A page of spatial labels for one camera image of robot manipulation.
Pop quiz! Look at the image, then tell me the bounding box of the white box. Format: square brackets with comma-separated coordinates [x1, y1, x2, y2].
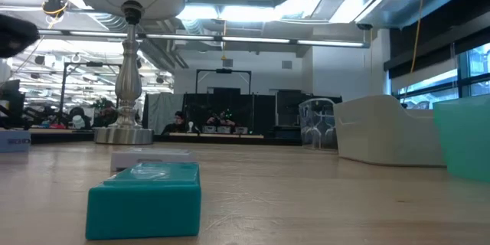
[109, 147, 198, 173]

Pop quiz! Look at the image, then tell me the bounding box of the grey plastic bin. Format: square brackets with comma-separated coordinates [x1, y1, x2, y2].
[332, 94, 447, 168]

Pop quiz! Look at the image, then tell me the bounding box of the lavender plug adapter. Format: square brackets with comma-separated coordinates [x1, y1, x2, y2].
[0, 129, 32, 154]

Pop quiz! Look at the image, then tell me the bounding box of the person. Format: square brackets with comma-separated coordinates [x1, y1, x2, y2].
[68, 106, 92, 130]
[160, 110, 189, 136]
[206, 109, 238, 128]
[93, 99, 118, 128]

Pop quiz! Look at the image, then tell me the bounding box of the wooden background table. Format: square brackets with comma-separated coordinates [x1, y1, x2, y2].
[168, 132, 266, 140]

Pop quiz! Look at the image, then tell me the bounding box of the long ceiling light bar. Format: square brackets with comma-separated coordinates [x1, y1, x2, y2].
[38, 28, 371, 50]

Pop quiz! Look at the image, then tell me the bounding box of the clear plastic container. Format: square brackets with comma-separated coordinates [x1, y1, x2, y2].
[298, 97, 340, 152]

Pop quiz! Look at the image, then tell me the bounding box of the grey cloth cover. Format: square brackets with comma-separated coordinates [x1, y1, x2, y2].
[146, 92, 185, 136]

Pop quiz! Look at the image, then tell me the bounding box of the silver lamp with white shade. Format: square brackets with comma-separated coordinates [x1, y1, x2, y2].
[70, 0, 187, 145]

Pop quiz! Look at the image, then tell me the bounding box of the teal flat box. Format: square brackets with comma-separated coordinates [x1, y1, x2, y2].
[84, 162, 203, 241]

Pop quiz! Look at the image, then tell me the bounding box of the black framed window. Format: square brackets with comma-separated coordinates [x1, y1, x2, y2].
[390, 41, 490, 109]

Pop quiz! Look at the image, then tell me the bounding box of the black partition wall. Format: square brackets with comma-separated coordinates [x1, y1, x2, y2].
[182, 87, 307, 141]

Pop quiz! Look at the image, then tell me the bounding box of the black overhead rig frame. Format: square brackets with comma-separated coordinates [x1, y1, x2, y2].
[194, 67, 253, 96]

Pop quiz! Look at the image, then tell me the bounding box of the silver air duct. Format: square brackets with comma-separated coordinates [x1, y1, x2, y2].
[354, 0, 471, 31]

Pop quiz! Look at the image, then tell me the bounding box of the yellow hanging cable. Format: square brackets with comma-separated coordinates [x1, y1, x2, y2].
[410, 0, 425, 74]

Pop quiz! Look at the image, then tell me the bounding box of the black ceiling cable reel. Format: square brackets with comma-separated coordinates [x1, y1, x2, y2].
[41, 0, 70, 19]

